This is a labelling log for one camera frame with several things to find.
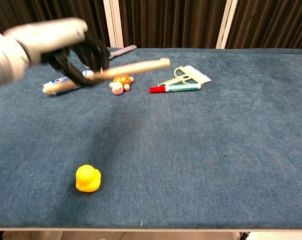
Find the blue fabric table cloth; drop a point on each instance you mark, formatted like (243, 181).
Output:
(190, 150)

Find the red capped marker pen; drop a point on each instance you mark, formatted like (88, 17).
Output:
(178, 88)

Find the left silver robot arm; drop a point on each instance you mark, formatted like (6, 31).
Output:
(4, 60)

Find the yellow rubber duck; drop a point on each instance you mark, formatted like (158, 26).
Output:
(88, 178)

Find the white blue toothpaste tube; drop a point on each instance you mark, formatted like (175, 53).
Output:
(61, 80)

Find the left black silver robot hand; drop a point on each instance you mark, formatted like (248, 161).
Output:
(56, 37)

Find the wooden drumstick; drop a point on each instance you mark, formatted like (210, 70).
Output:
(140, 67)

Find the white metal frame post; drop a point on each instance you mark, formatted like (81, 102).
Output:
(226, 22)
(113, 22)

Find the black pleated curtain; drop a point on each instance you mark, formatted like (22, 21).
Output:
(41, 10)
(170, 22)
(270, 22)

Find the orange pink turtle toy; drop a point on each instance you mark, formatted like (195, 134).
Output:
(119, 86)

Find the green white window brush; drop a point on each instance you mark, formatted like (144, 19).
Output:
(195, 76)

